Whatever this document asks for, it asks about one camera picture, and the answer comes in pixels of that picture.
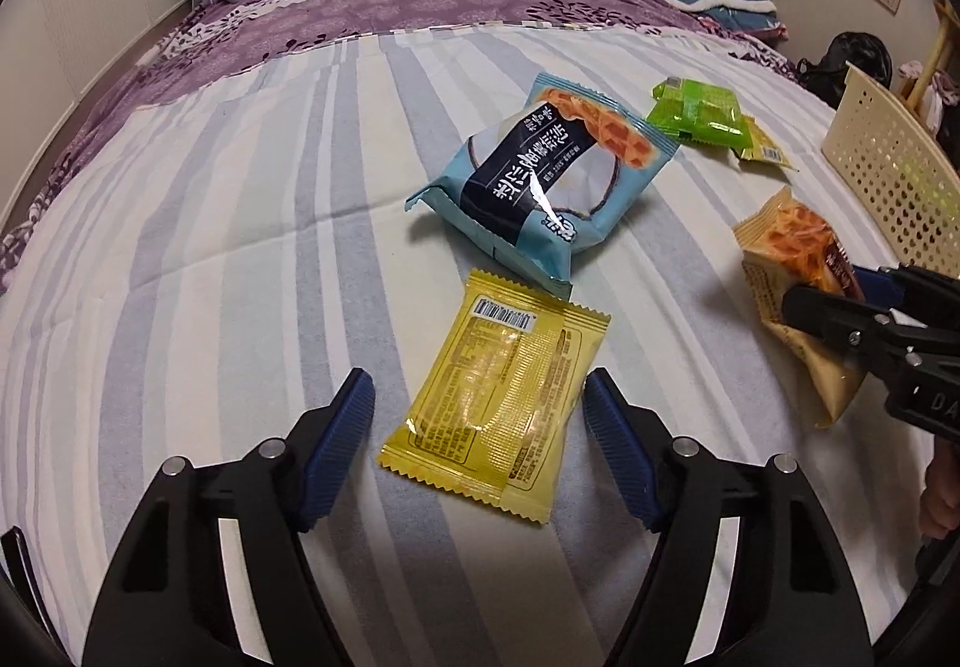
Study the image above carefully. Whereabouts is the person's right hand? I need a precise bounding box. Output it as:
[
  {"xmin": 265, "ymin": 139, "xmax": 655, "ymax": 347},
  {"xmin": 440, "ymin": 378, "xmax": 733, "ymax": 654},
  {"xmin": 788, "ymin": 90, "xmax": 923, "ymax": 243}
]
[{"xmin": 919, "ymin": 446, "xmax": 960, "ymax": 540}]

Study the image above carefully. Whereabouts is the blue snack packet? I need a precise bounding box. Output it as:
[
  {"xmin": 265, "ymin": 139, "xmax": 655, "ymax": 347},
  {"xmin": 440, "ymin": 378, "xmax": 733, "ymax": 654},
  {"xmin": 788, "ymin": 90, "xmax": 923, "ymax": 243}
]
[{"xmin": 405, "ymin": 71, "xmax": 680, "ymax": 299}]

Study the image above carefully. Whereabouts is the grey striped blanket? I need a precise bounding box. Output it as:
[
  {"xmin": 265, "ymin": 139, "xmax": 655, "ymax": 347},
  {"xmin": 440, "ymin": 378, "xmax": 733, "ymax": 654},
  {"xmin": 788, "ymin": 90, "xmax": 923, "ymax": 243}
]
[{"xmin": 0, "ymin": 20, "xmax": 960, "ymax": 667}]

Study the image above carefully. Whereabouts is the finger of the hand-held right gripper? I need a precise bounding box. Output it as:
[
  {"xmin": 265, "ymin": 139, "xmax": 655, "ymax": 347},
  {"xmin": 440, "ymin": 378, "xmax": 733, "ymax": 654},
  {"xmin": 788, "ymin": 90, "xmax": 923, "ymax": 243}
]
[
  {"xmin": 855, "ymin": 266, "xmax": 960, "ymax": 323},
  {"xmin": 780, "ymin": 284, "xmax": 960, "ymax": 375}
]

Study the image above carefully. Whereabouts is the small yellow snack packet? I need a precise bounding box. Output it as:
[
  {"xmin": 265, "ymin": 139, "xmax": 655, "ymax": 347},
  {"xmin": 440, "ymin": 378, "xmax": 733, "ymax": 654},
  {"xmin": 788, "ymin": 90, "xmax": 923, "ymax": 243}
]
[{"xmin": 731, "ymin": 116, "xmax": 800, "ymax": 172}]

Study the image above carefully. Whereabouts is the large yellow snack packet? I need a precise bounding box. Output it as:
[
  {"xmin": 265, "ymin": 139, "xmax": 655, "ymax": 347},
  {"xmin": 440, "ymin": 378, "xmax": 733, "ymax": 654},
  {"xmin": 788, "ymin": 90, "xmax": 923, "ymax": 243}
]
[{"xmin": 375, "ymin": 268, "xmax": 612, "ymax": 527}]

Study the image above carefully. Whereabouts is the black strap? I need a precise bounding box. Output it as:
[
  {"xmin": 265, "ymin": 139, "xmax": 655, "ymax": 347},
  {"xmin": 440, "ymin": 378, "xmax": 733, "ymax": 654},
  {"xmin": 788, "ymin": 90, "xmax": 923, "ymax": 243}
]
[{"xmin": 0, "ymin": 524, "xmax": 57, "ymax": 645}]

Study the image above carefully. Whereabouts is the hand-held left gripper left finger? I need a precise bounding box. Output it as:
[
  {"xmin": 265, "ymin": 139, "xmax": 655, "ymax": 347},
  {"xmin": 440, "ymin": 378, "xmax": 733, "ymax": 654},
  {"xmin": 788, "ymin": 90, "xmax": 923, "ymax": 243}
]
[{"xmin": 81, "ymin": 368, "xmax": 376, "ymax": 667}]

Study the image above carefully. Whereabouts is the black handbag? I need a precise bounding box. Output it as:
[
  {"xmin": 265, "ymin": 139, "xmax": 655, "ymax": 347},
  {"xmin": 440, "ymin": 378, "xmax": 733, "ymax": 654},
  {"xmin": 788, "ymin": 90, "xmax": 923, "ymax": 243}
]
[{"xmin": 795, "ymin": 31, "xmax": 897, "ymax": 106}]

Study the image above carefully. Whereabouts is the small green snack packet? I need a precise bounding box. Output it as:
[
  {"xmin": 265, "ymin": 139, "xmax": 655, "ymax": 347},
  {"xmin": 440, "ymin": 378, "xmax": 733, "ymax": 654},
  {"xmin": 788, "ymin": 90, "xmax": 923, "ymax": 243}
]
[{"xmin": 646, "ymin": 76, "xmax": 755, "ymax": 149}]

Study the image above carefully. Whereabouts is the purple floral bedsheet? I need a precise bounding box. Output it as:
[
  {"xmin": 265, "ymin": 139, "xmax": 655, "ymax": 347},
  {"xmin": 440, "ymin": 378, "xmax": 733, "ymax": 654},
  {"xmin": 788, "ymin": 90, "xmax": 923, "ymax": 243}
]
[{"xmin": 0, "ymin": 0, "xmax": 800, "ymax": 278}]

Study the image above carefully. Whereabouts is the cream plastic basket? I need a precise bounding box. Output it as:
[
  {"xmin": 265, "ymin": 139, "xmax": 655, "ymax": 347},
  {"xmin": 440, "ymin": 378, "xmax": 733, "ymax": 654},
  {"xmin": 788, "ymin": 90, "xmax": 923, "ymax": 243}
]
[{"xmin": 821, "ymin": 61, "xmax": 960, "ymax": 278}]

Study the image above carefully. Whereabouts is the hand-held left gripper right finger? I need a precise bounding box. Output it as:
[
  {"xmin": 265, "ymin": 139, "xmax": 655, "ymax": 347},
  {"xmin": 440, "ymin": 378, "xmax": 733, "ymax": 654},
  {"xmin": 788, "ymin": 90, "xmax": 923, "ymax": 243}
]
[{"xmin": 583, "ymin": 368, "xmax": 877, "ymax": 667}]

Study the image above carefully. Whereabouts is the wooden shelf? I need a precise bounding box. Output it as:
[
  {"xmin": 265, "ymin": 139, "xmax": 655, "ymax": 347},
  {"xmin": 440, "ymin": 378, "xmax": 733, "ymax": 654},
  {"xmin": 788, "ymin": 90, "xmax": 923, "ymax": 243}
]
[{"xmin": 889, "ymin": 0, "xmax": 960, "ymax": 113}]

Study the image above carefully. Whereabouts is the tan waffle snack packet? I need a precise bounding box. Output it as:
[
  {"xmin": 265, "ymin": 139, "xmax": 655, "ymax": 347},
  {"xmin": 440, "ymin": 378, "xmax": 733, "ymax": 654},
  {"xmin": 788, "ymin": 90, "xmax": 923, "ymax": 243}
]
[{"xmin": 733, "ymin": 185, "xmax": 875, "ymax": 429}]

